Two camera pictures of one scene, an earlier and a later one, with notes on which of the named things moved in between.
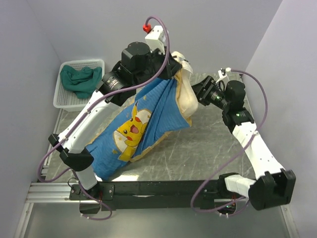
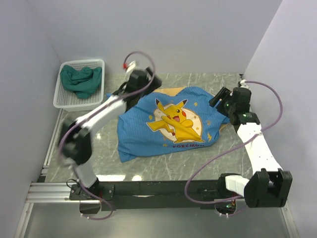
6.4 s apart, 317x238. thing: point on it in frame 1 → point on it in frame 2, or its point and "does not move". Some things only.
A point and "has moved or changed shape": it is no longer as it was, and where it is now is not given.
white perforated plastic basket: x=68 y=100 does not move
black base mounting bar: x=146 y=195 does not move
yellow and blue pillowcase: x=137 y=125 has moved or changed shape
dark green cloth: x=82 y=82 does not move
